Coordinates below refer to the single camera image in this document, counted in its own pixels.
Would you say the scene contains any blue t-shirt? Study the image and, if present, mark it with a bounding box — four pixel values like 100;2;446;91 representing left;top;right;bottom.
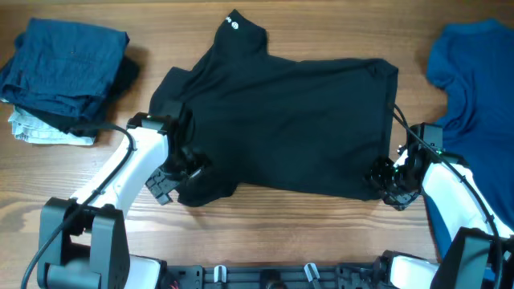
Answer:
423;18;514;282

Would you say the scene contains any folded navy blue garment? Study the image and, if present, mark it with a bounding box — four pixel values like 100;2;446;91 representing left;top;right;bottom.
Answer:
1;18;129;120

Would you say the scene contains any black t-shirt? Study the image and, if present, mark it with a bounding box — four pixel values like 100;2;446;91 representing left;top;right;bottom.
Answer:
149;10;398;201

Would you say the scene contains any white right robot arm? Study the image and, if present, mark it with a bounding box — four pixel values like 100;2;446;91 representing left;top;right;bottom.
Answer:
366;124;513;288

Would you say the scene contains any folded black garment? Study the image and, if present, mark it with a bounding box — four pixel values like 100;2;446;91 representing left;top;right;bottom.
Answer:
39;56;140;137

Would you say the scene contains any folded light grey garment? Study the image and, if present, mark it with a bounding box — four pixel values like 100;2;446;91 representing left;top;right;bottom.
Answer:
8;106;96;146

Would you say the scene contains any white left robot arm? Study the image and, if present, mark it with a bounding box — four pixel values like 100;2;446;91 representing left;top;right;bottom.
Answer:
27;112;212;288

